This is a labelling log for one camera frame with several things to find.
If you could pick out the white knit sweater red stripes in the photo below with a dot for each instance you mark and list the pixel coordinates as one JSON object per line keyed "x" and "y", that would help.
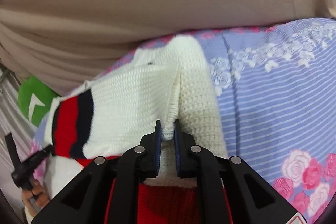
{"x": 108, "y": 116}

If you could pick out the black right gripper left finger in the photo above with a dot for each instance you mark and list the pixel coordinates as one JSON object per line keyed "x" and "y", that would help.
{"x": 106, "y": 190}

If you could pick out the beige draped fabric headboard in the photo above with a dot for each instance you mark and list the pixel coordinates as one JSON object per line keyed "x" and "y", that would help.
{"x": 65, "y": 42}

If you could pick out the person's left hand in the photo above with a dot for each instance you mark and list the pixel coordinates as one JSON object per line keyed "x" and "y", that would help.
{"x": 35, "y": 199}

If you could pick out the green round plush pillow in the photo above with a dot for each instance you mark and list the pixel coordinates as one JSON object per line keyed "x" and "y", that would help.
{"x": 34, "y": 99}

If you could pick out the silver pleated curtain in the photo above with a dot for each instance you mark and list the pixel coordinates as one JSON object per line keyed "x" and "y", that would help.
{"x": 14, "y": 122}

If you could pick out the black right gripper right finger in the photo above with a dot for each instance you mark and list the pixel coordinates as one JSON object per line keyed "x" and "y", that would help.
{"x": 229, "y": 190}

